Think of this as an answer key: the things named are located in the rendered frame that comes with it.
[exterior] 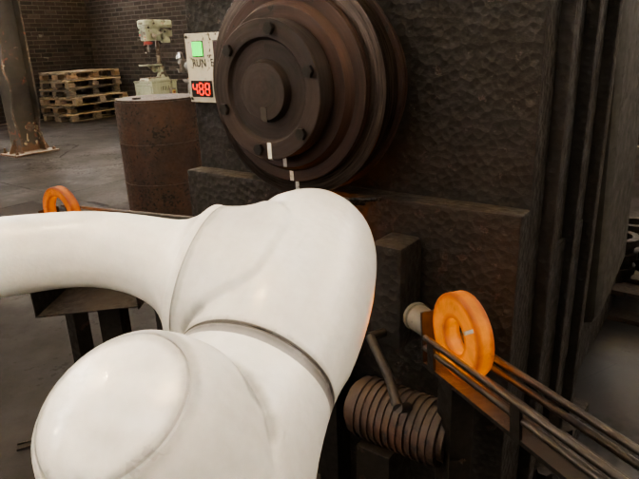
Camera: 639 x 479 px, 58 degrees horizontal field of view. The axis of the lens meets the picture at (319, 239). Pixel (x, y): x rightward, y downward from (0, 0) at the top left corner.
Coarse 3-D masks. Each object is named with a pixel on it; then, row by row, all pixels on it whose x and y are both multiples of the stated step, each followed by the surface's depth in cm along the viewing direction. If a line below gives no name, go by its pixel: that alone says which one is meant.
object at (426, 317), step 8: (424, 312) 108; (432, 312) 108; (424, 320) 108; (432, 320) 108; (424, 328) 108; (432, 328) 109; (432, 336) 109; (424, 344) 109; (424, 352) 109; (424, 360) 110
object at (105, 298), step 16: (64, 288) 157; (80, 288) 157; (96, 288) 156; (32, 304) 141; (48, 304) 148; (64, 304) 147; (80, 304) 146; (96, 304) 145; (112, 304) 143; (128, 304) 142; (112, 320) 150; (128, 320) 155; (112, 336) 152
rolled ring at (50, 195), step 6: (54, 186) 198; (60, 186) 198; (48, 192) 199; (54, 192) 197; (60, 192) 195; (66, 192) 196; (48, 198) 200; (54, 198) 202; (60, 198) 196; (66, 198) 194; (72, 198) 196; (48, 204) 203; (54, 204) 205; (66, 204) 195; (72, 204) 195; (78, 204) 196; (48, 210) 203; (54, 210) 205; (72, 210) 195; (78, 210) 196
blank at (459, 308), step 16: (448, 304) 101; (464, 304) 97; (480, 304) 97; (448, 320) 103; (464, 320) 97; (480, 320) 95; (448, 336) 104; (464, 336) 98; (480, 336) 94; (464, 352) 98; (480, 352) 94; (480, 368) 96
